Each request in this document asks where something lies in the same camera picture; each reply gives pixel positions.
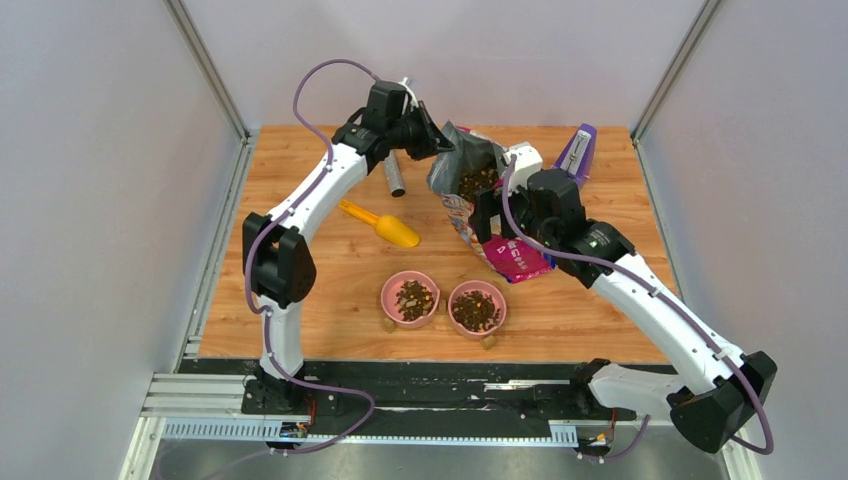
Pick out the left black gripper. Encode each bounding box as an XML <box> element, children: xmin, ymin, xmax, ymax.
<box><xmin>384</xmin><ymin>100</ymin><xmax>453</xmax><ymax>160</ymax></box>

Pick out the pink blue pet food bag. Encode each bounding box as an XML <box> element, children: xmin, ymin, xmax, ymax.
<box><xmin>427</xmin><ymin>122</ymin><xmax>553</xmax><ymax>283</ymax></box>

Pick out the yellow plastic scoop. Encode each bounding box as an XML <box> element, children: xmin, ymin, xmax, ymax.
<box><xmin>339</xmin><ymin>200</ymin><xmax>420</xmax><ymax>248</ymax></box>

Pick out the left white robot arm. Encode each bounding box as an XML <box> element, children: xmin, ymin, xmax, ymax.
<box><xmin>242</xmin><ymin>78</ymin><xmax>454</xmax><ymax>413</ymax></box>

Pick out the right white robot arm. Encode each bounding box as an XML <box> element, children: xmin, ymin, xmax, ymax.
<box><xmin>470</xmin><ymin>169</ymin><xmax>777</xmax><ymax>455</ymax></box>

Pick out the right pink pet bowl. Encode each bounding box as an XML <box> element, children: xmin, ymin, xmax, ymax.
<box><xmin>446</xmin><ymin>280</ymin><xmax>507</xmax><ymax>350</ymax></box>

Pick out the pink pet bowl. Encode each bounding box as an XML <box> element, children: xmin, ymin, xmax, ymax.
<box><xmin>380</xmin><ymin>270</ymin><xmax>442</xmax><ymax>332</ymax></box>
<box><xmin>446</xmin><ymin>280</ymin><xmax>507</xmax><ymax>350</ymax></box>

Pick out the left pink pet bowl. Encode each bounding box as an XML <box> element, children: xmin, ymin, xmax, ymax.
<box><xmin>380</xmin><ymin>270</ymin><xmax>442</xmax><ymax>332</ymax></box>

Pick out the grey metal cylinder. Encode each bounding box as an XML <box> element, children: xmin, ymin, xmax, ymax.
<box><xmin>383</xmin><ymin>150</ymin><xmax>406</xmax><ymax>198</ymax></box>

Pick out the purple box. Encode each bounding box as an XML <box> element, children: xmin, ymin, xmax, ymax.
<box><xmin>553</xmin><ymin>123</ymin><xmax>598</xmax><ymax>188</ymax></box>

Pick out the brown kibble in right bowl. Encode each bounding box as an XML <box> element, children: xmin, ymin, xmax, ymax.
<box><xmin>450</xmin><ymin>290</ymin><xmax>502</xmax><ymax>333</ymax></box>

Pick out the brown kibble in bowl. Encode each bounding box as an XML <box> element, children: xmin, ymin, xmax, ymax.
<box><xmin>450</xmin><ymin>290</ymin><xmax>502</xmax><ymax>333</ymax></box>
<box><xmin>395</xmin><ymin>280</ymin><xmax>435</xmax><ymax>322</ymax></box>

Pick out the brown kibble in left bowl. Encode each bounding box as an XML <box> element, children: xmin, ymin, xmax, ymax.
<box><xmin>395</xmin><ymin>280</ymin><xmax>435</xmax><ymax>322</ymax></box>

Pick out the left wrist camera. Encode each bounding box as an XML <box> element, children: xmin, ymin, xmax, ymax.
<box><xmin>398</xmin><ymin>76</ymin><xmax>419</xmax><ymax>110</ymax></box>

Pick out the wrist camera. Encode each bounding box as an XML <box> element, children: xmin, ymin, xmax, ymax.
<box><xmin>398</xmin><ymin>76</ymin><xmax>419</xmax><ymax>110</ymax></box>
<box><xmin>503</xmin><ymin>142</ymin><xmax>543</xmax><ymax>194</ymax></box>

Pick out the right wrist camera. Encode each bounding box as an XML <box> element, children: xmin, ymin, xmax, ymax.
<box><xmin>503</xmin><ymin>142</ymin><xmax>543</xmax><ymax>194</ymax></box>

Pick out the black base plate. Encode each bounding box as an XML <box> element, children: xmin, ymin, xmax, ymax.
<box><xmin>178</xmin><ymin>359</ymin><xmax>637</xmax><ymax>439</ymax></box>

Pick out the aluminium rail frame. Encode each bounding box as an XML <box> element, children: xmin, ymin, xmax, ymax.
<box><xmin>119</xmin><ymin>374</ymin><xmax>743</xmax><ymax>480</ymax></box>

